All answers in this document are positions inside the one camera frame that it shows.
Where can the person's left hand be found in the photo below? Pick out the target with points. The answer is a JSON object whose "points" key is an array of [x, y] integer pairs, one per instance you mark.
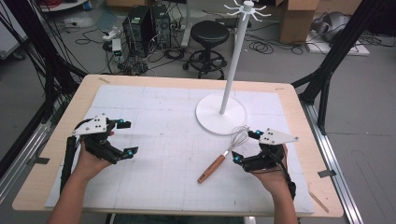
{"points": [[90, 165]]}

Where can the white desk leg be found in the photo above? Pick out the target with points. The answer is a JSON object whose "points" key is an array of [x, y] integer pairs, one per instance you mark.
{"points": [[186, 25]]}

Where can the brown cardboard box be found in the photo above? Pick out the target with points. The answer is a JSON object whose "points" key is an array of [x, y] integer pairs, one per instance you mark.
{"points": [[295, 23]]}

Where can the white flat board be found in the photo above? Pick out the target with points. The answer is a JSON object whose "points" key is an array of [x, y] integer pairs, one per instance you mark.
{"points": [[348, 48]]}

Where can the white hook rack stand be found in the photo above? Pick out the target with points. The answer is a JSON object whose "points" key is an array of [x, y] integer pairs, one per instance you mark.
{"points": [[221, 119]]}

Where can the grey tape piece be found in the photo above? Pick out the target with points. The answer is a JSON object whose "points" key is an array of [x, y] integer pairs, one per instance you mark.
{"points": [[327, 173], [42, 160]]}

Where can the white gridded mat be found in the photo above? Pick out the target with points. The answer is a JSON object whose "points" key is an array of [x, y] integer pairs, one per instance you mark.
{"points": [[162, 180]]}

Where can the black metal frame stand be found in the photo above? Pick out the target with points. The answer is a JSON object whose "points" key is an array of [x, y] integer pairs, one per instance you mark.
{"points": [[330, 62], [46, 62]]}

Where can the white power adapter box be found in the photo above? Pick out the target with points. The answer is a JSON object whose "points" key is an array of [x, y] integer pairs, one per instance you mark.
{"points": [[116, 46]]}

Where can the aluminium rail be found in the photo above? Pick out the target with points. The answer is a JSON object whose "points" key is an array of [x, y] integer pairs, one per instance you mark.
{"points": [[334, 168], [21, 161]]}

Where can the person's legs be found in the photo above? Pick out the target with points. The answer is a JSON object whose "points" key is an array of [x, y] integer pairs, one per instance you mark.
{"points": [[177, 219]]}

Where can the thin wooden stick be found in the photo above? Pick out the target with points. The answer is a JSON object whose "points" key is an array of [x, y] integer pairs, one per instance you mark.
{"points": [[319, 202]]}

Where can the white cabinet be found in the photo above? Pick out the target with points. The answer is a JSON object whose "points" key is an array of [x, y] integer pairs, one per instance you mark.
{"points": [[11, 34]]}

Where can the grey device on floor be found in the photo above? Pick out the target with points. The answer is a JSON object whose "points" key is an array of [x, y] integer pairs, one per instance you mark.
{"points": [[331, 26]]}

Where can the person's right hand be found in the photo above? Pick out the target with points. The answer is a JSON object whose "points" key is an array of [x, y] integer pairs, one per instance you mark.
{"points": [[274, 179]]}

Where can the black round stool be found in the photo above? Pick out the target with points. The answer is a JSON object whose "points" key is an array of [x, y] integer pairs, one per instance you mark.
{"points": [[209, 32]]}

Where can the black computer tower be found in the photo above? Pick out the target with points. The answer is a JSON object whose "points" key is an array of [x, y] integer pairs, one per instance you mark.
{"points": [[162, 26], [137, 28]]}

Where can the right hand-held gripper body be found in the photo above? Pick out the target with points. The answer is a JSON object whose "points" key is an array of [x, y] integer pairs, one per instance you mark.
{"points": [[269, 158]]}

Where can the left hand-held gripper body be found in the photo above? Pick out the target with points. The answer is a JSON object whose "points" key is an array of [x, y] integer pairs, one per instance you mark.
{"points": [[95, 124]]}

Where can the white power strip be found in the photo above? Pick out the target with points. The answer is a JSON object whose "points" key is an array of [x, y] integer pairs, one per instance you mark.
{"points": [[111, 34]]}

